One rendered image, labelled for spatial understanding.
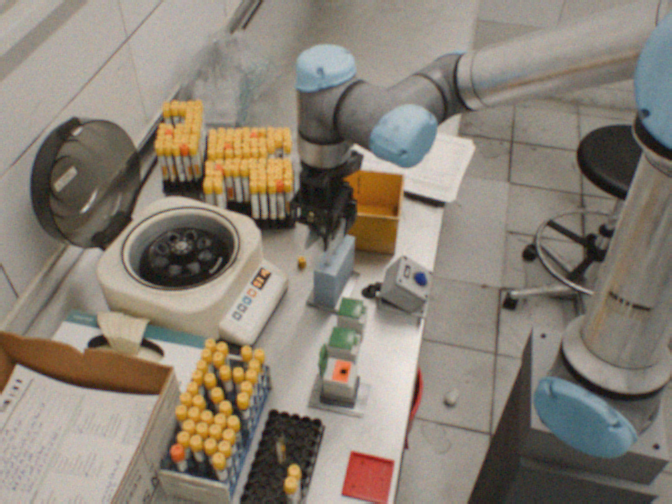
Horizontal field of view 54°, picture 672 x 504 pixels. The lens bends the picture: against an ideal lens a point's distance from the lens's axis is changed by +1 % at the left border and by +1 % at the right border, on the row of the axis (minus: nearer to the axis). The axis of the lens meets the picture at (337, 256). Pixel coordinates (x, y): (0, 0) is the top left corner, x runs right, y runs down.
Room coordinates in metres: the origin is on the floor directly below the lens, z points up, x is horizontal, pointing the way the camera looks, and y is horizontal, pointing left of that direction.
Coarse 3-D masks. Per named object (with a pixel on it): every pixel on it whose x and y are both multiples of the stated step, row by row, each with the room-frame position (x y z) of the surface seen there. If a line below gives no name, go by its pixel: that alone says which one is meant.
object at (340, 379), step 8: (328, 360) 0.57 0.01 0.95; (336, 360) 0.57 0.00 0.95; (328, 368) 0.56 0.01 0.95; (336, 368) 0.56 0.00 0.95; (344, 368) 0.56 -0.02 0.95; (352, 368) 0.57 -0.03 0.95; (328, 376) 0.55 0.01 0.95; (336, 376) 0.55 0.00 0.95; (344, 376) 0.55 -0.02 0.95; (352, 376) 0.55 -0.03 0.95; (328, 384) 0.54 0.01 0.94; (336, 384) 0.54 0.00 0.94; (344, 384) 0.53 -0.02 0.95; (352, 384) 0.54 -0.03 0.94; (328, 392) 0.54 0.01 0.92; (336, 392) 0.54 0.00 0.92; (344, 392) 0.53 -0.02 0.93; (352, 392) 0.53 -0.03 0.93
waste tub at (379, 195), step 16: (352, 176) 1.01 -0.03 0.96; (368, 176) 1.01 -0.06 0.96; (384, 176) 1.01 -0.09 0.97; (400, 176) 1.00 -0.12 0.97; (368, 192) 1.01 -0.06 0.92; (384, 192) 1.01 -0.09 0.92; (400, 192) 1.00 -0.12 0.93; (368, 208) 1.00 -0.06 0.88; (384, 208) 1.00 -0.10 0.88; (400, 208) 0.90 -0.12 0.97; (368, 224) 0.88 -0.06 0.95; (384, 224) 0.88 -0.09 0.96; (368, 240) 0.88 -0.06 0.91; (384, 240) 0.88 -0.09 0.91
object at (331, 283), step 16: (352, 240) 0.81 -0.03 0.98; (336, 256) 0.77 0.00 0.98; (352, 256) 0.81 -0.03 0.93; (320, 272) 0.74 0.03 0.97; (336, 272) 0.74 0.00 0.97; (352, 272) 0.82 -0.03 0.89; (320, 288) 0.74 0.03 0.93; (336, 288) 0.74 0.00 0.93; (352, 288) 0.78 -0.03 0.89; (320, 304) 0.74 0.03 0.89; (336, 304) 0.74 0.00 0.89
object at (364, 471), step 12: (360, 456) 0.45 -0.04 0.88; (372, 456) 0.45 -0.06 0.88; (348, 468) 0.43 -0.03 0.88; (360, 468) 0.44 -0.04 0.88; (372, 468) 0.44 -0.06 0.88; (384, 468) 0.44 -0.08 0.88; (348, 480) 0.42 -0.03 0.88; (360, 480) 0.42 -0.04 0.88; (372, 480) 0.42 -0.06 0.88; (384, 480) 0.42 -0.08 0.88; (348, 492) 0.40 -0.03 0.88; (360, 492) 0.40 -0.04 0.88; (372, 492) 0.40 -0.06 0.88; (384, 492) 0.40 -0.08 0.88
